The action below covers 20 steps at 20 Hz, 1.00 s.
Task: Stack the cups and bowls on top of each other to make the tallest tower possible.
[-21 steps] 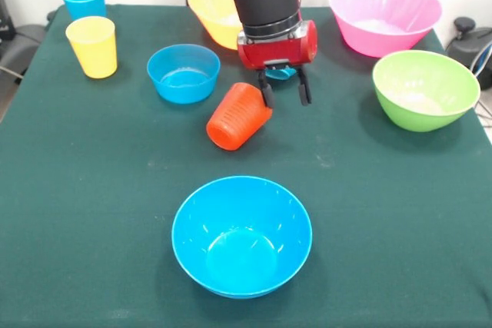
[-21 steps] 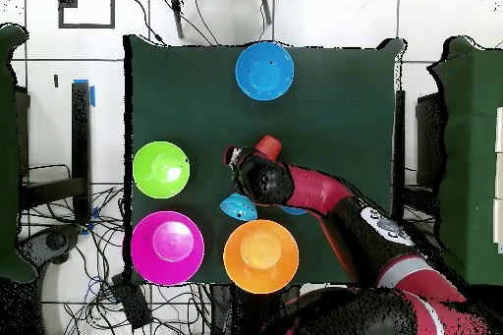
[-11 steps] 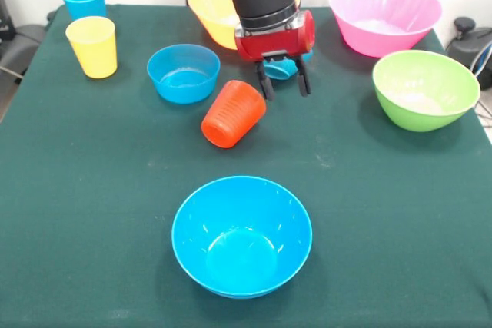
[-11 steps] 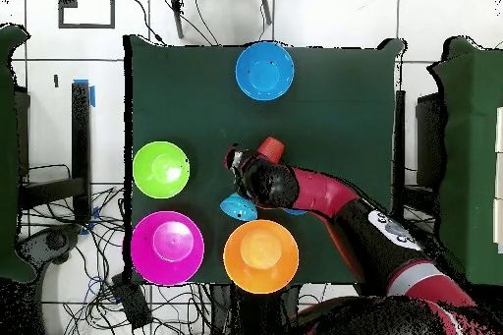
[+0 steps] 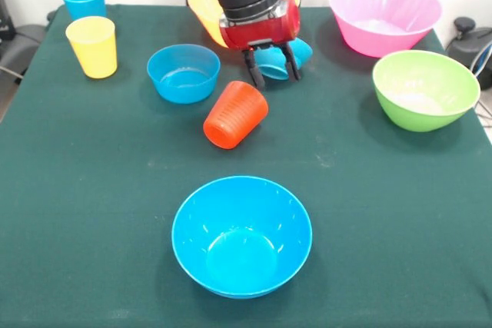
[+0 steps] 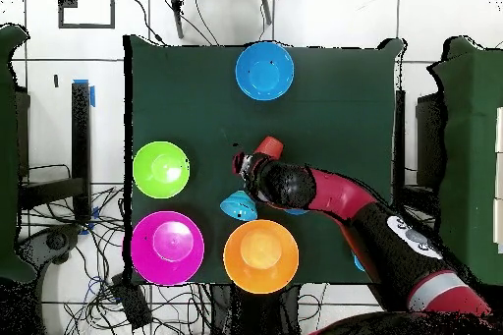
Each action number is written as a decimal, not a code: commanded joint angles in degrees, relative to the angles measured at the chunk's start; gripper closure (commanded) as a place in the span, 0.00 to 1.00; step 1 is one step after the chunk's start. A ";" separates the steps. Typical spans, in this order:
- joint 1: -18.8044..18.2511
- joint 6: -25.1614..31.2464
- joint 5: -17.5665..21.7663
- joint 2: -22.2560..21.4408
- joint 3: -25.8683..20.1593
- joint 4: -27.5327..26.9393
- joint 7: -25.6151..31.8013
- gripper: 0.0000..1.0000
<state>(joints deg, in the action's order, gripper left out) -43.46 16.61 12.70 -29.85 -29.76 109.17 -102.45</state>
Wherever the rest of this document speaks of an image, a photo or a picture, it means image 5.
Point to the large blue plastic bowl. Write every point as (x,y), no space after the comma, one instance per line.
(242,243)

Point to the gray pedestal foot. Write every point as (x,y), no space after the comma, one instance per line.
(23,44)
(467,51)

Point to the lime green plastic bowl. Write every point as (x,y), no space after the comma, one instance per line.
(423,93)

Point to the magenta pink plastic bowl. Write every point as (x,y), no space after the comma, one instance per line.
(384,36)

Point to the medium translucent blue bowl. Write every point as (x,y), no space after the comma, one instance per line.
(184,74)

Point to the orange plastic bowl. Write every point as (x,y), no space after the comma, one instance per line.
(201,5)

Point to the dark green tablecloth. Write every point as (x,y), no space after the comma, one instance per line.
(115,228)

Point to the red-orange plastic cup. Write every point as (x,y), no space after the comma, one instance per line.
(236,116)

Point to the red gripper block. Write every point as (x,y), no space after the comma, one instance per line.
(265,32)

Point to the small cyan plastic bowl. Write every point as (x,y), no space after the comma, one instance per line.
(271,61)

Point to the yellow plastic cup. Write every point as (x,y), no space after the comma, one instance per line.
(92,44)

